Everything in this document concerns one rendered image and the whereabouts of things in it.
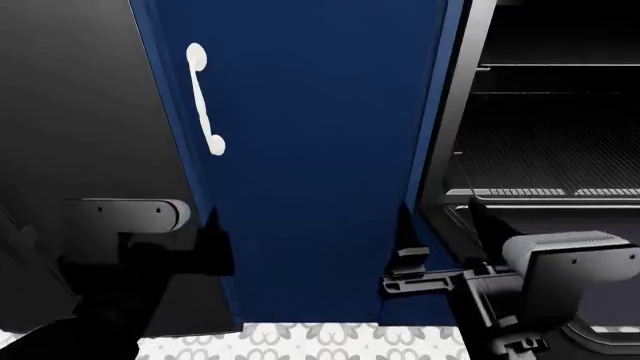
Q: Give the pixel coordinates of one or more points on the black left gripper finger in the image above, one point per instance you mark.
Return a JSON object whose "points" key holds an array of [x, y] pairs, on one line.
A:
{"points": [[216, 243]]}

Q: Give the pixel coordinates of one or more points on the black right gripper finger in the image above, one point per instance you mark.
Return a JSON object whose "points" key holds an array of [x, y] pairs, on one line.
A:
{"points": [[412, 240], [487, 232]]}

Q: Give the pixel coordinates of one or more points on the open oven door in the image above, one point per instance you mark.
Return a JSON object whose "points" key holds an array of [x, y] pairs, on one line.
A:
{"points": [[615, 300]]}

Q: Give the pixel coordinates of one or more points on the blue cabinet door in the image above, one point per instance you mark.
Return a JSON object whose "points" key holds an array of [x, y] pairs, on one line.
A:
{"points": [[320, 150]]}

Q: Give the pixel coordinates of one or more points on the black kitchen appliance front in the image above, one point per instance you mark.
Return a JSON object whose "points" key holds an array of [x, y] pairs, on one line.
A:
{"points": [[75, 93]]}

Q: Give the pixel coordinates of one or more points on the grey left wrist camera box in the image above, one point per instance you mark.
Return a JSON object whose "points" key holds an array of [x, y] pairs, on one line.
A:
{"points": [[130, 213]]}

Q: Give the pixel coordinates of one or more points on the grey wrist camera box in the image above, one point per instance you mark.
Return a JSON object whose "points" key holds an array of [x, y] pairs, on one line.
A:
{"points": [[130, 213], [570, 251]]}

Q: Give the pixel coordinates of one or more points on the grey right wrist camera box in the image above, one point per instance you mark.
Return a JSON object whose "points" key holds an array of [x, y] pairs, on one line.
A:
{"points": [[570, 251]]}

